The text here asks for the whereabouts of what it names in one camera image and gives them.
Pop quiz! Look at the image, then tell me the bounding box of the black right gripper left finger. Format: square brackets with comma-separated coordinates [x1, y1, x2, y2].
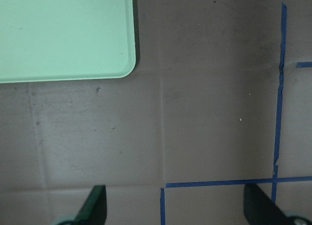
[74, 185, 107, 225]

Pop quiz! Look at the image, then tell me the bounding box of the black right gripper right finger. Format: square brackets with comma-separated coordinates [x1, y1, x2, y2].
[243, 184, 293, 225]

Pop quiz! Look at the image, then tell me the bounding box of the light green tray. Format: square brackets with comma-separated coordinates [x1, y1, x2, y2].
[0, 0, 137, 83]

